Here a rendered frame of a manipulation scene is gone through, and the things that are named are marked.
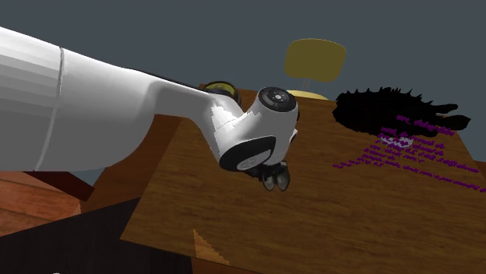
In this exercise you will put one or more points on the yellow chair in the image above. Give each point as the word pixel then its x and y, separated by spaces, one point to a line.
pixel 315 60

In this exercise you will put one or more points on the black purple plant white pot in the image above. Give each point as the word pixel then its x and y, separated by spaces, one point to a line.
pixel 383 110

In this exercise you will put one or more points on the black yellow round container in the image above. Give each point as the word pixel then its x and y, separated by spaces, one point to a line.
pixel 224 88

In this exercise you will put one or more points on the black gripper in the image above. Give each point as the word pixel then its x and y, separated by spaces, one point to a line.
pixel 255 171

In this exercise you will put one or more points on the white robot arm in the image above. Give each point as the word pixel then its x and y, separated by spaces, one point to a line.
pixel 114 117

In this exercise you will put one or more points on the brown wooden table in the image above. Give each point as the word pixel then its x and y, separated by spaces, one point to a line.
pixel 303 216

